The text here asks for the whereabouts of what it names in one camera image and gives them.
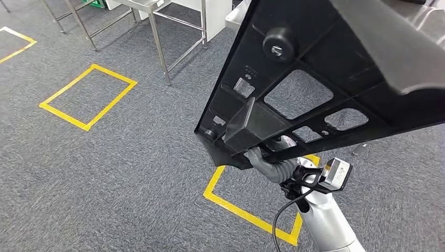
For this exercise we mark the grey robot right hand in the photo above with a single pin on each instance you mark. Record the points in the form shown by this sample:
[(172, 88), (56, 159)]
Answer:
[(256, 159)]

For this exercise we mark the black plastic plate bracket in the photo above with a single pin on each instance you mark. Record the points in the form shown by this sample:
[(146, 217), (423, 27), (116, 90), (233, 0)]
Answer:
[(313, 62)]

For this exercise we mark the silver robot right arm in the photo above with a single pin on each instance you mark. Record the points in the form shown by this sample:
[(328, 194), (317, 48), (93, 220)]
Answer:
[(326, 222)]

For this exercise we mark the green crate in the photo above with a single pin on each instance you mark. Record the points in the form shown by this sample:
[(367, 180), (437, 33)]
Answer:
[(94, 3)]

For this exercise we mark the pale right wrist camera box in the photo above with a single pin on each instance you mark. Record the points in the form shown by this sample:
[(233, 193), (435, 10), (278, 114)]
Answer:
[(335, 174)]

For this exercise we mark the steel frame table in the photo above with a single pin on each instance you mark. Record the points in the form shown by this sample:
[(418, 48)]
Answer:
[(80, 24), (139, 3)]

